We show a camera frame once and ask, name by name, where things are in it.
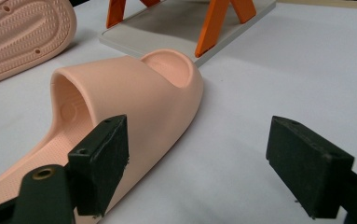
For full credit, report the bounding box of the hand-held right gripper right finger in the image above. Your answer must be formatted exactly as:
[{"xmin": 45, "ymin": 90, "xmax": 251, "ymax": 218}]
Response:
[{"xmin": 265, "ymin": 115, "xmax": 355, "ymax": 219}]

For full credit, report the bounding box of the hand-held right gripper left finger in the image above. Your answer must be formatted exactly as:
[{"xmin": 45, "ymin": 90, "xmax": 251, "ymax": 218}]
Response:
[{"xmin": 67, "ymin": 114, "xmax": 130, "ymax": 218}]

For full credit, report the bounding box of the pink foam slipper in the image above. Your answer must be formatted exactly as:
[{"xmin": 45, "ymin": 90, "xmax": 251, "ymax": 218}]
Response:
[
  {"xmin": 0, "ymin": 0, "xmax": 77, "ymax": 90},
  {"xmin": 0, "ymin": 48, "xmax": 204, "ymax": 224}
]

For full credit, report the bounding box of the orange shoe rack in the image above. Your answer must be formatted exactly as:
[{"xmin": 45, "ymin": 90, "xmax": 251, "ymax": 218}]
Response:
[{"xmin": 105, "ymin": 0, "xmax": 257, "ymax": 59}]

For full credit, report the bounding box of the orange rack on grey base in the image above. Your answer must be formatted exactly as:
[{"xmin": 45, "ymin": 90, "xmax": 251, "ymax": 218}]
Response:
[{"xmin": 97, "ymin": 0, "xmax": 278, "ymax": 68}]

